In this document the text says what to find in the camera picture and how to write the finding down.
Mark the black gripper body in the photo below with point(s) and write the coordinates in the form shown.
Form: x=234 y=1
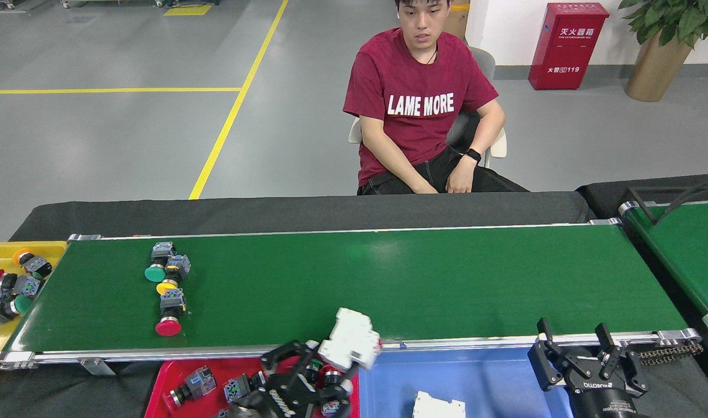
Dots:
x=278 y=400
x=606 y=403

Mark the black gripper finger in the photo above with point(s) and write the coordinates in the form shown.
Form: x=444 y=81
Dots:
x=331 y=397
x=635 y=374
x=284 y=357
x=538 y=366

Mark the green mushroom push button switch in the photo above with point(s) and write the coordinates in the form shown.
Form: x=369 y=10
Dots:
x=155 y=273
x=22 y=303
x=314 y=366

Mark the white circuit breaker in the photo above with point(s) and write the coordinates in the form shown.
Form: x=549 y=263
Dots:
x=438 y=406
x=348 y=339

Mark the yellow push button switch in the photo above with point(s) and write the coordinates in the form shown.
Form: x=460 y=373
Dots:
x=38 y=266
x=179 y=266

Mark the person's left forearm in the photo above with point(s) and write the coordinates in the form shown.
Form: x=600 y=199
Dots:
x=490 y=133

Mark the person's right forearm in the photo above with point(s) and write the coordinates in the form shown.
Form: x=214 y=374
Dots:
x=389 y=154

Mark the blue plastic tray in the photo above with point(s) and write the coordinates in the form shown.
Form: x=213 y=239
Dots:
x=493 y=383

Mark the red plastic tray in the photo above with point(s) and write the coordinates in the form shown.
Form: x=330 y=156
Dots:
x=232 y=366

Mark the green conveyor belt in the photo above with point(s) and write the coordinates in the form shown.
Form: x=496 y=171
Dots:
x=389 y=278
x=685 y=249

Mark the person's left hand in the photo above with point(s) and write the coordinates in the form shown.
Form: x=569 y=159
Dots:
x=461 y=177

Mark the person's right hand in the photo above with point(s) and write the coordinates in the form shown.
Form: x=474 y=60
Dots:
x=421 y=187

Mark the black smart watch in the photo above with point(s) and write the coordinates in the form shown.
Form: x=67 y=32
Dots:
x=473 y=155

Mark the potted plant gold pot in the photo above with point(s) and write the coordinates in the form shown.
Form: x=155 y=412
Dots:
x=656 y=69

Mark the grey office chair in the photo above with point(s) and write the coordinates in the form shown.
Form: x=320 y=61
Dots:
x=483 y=61

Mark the person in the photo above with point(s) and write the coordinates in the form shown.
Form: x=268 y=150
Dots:
x=418 y=69

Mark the red fire extinguisher box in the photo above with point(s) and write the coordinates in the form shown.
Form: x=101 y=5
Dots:
x=567 y=49

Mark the brown cardboard box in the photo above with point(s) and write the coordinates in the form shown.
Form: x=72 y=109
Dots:
x=458 y=20

